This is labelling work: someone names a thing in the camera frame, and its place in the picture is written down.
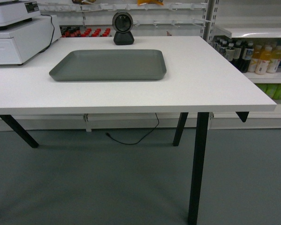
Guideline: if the grey rectangular serving tray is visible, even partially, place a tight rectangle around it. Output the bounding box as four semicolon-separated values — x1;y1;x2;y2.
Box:
49;49;167;82

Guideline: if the white checkout table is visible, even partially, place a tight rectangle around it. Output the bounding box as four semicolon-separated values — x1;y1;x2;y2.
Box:
0;36;276;225

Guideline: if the black round barcode scanner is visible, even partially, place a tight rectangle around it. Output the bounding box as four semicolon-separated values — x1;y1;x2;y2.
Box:
112;11;134;45

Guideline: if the dark tea bottle left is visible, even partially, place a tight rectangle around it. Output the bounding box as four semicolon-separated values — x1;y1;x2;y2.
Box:
224;43;235;62

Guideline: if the dark tea bottle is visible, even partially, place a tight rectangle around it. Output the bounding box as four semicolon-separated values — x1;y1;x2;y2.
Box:
239;42;254;73
232;41;242;68
224;43;235;62

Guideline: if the dark tea bottle middle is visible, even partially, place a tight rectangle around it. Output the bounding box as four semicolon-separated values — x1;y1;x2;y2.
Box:
232;41;242;68

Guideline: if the dark tea bottle right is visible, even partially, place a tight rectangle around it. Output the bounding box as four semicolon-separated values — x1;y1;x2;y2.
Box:
239;42;254;73

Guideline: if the white upper shelf board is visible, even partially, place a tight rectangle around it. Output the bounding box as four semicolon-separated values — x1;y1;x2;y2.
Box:
213;23;281;38

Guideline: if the white shelf board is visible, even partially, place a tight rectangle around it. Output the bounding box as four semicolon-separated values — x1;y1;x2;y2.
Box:
213;23;281;38
244;67;281;84

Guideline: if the orange juice bottle back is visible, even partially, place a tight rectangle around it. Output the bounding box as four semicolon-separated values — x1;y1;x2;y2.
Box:
247;45;262;72

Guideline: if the orange juice bottle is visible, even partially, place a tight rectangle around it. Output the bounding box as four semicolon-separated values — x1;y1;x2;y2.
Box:
255;45;272;75
247;45;262;72

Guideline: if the orange juice bottle front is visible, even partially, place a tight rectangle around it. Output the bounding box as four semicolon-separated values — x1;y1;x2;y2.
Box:
255;45;272;75

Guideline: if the white middle shelf board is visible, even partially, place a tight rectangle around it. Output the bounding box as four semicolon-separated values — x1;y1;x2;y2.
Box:
244;67;281;84

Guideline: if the white cash register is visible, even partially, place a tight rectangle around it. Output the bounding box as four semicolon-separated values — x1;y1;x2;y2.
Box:
0;0;61;65

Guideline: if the yellow juice bottle right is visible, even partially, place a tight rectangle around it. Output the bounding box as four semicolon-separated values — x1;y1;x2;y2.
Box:
266;45;281;73

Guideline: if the black floor cable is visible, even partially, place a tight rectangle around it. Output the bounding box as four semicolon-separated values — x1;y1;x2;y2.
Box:
105;112;160;145

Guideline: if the slotted shelf upright post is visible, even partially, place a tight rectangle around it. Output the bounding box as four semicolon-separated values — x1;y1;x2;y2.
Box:
201;0;219;44

